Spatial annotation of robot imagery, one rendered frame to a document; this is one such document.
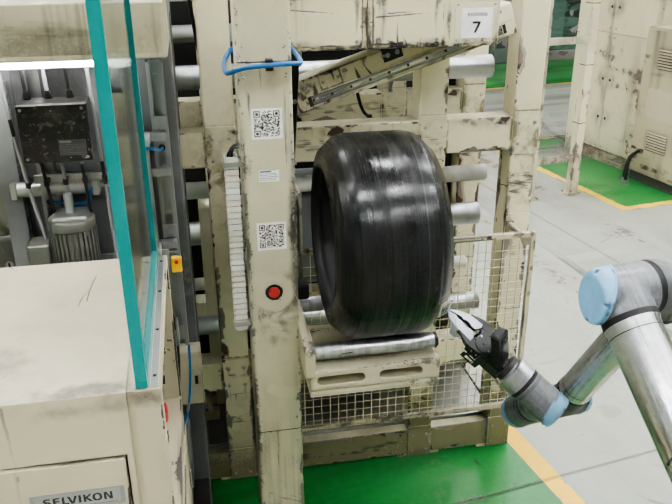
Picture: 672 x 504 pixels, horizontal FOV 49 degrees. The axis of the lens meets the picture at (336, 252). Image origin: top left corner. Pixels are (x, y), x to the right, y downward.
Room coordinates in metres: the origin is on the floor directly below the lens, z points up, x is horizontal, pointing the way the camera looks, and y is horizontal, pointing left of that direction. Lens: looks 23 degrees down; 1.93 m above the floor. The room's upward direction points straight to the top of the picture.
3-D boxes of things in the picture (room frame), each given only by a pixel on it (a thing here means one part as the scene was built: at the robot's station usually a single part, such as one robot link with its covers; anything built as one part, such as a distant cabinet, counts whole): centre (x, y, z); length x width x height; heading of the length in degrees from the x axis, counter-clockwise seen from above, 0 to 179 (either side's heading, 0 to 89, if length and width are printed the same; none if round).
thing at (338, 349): (1.76, -0.10, 0.90); 0.35 x 0.05 x 0.05; 101
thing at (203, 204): (2.63, 0.48, 0.61); 0.33 x 0.06 x 0.86; 11
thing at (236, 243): (1.78, 0.25, 1.19); 0.05 x 0.04 x 0.48; 11
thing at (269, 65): (1.83, 0.18, 1.66); 0.19 x 0.19 x 0.06; 11
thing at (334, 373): (1.76, -0.10, 0.83); 0.36 x 0.09 x 0.06; 101
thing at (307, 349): (1.86, 0.10, 0.90); 0.40 x 0.03 x 0.10; 11
